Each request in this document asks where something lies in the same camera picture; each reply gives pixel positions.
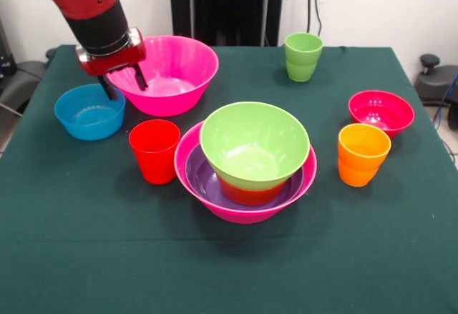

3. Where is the dark green tablecloth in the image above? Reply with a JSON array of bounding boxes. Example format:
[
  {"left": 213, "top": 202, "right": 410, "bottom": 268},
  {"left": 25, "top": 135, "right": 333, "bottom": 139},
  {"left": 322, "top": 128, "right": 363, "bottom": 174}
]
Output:
[{"left": 0, "top": 44, "right": 458, "bottom": 314}]

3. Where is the orange-red bowl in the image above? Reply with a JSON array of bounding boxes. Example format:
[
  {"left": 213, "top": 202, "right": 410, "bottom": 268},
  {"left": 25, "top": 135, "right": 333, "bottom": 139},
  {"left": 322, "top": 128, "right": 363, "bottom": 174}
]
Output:
[{"left": 218, "top": 176, "right": 291, "bottom": 207}]

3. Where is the light green bowl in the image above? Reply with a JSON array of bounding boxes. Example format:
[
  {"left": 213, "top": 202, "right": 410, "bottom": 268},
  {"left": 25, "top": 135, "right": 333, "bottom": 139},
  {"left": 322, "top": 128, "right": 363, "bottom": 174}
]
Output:
[{"left": 199, "top": 102, "right": 311, "bottom": 191}]

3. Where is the large pink bowl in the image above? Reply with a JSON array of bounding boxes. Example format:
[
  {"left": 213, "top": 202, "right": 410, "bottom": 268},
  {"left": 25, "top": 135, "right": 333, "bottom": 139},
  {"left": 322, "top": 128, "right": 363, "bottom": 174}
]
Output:
[
  {"left": 173, "top": 120, "right": 318, "bottom": 225},
  {"left": 104, "top": 34, "right": 220, "bottom": 117}
]

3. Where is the blue cable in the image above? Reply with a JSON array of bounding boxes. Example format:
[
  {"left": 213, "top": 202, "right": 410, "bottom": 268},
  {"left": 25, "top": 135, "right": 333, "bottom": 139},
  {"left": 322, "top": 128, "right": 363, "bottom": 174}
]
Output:
[{"left": 432, "top": 73, "right": 458, "bottom": 129}]

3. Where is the blue bowl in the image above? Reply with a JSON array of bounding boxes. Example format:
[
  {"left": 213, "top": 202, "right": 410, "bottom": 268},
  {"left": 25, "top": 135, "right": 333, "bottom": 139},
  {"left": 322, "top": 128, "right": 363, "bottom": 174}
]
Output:
[{"left": 54, "top": 84, "right": 127, "bottom": 142}]

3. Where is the small magenta bowl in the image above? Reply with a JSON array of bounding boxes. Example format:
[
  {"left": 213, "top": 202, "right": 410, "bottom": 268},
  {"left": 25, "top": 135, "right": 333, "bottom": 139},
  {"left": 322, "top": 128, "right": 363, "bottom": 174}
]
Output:
[{"left": 348, "top": 89, "right": 416, "bottom": 137}]

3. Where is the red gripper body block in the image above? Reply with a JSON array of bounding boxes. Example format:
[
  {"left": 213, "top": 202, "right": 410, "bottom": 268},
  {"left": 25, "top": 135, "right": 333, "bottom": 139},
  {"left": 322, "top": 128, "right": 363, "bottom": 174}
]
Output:
[{"left": 77, "top": 26, "right": 147, "bottom": 78}]

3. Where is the red cup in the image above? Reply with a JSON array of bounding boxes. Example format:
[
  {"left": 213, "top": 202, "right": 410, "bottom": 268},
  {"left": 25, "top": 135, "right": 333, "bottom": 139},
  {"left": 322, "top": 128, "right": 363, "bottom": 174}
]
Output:
[{"left": 128, "top": 119, "right": 182, "bottom": 185}]

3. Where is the purple bowl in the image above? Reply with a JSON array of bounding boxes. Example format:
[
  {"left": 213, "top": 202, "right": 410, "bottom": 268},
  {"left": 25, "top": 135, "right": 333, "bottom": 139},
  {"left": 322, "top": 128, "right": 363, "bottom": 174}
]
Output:
[{"left": 185, "top": 144, "right": 305, "bottom": 207}]

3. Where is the light green cup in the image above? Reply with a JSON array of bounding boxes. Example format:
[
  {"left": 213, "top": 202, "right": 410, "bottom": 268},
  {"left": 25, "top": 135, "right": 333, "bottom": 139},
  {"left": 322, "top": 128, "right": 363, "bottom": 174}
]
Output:
[{"left": 284, "top": 31, "right": 325, "bottom": 83}]

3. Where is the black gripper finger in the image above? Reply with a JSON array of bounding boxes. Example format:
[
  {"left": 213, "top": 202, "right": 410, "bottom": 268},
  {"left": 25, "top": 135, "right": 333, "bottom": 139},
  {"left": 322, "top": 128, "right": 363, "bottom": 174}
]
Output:
[
  {"left": 132, "top": 61, "right": 150, "bottom": 92},
  {"left": 97, "top": 74, "right": 119, "bottom": 102}
]

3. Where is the orange cup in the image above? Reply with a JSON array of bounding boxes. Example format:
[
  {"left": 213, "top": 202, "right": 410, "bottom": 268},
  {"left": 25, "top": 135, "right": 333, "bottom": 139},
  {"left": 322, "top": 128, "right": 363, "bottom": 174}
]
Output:
[{"left": 337, "top": 123, "right": 392, "bottom": 188}]

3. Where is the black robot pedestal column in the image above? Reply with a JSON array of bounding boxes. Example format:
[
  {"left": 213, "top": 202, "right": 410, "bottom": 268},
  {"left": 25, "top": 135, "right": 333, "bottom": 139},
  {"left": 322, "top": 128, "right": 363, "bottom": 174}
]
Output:
[{"left": 164, "top": 0, "right": 290, "bottom": 47}]

